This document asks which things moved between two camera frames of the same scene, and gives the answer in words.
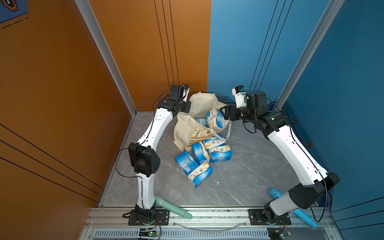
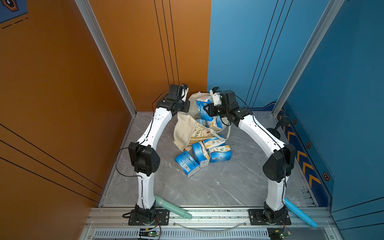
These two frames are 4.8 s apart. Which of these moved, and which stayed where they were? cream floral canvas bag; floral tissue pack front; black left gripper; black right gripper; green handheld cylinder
Moved: black right gripper
Stayed: cream floral canvas bag; black left gripper; green handheld cylinder; floral tissue pack front
